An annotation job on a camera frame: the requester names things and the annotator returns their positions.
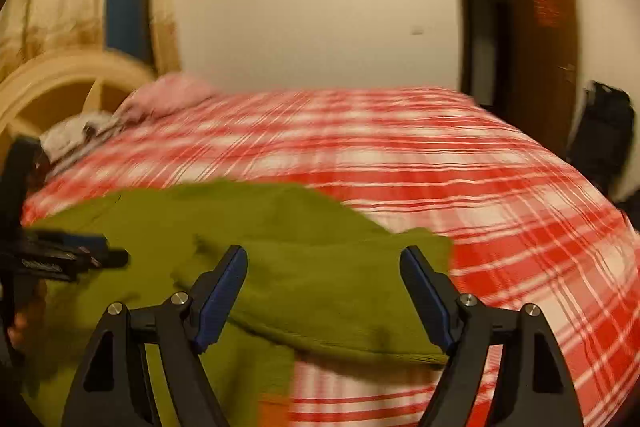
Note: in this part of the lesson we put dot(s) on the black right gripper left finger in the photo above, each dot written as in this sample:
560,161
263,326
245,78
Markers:
112,385

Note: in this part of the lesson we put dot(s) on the olive green sweater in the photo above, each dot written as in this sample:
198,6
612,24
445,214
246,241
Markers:
323,308

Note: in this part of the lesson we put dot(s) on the white patterned pillow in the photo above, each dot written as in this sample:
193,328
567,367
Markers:
75,132

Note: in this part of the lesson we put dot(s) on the red white plaid bedspread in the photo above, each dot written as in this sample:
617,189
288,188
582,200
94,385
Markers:
524,226

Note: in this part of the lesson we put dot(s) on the beige wooden headboard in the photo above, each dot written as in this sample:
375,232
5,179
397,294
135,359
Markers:
58,85

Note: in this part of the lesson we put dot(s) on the pink pillow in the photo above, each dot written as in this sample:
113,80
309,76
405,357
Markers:
165,96

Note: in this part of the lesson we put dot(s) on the red door ornament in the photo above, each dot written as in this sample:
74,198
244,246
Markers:
548,13

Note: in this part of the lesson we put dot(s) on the brown wooden door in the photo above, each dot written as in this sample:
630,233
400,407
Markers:
543,92

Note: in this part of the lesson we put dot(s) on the black bag by wall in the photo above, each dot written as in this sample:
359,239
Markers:
604,135

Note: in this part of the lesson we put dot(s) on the white wall switch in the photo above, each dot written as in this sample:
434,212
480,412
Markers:
417,31

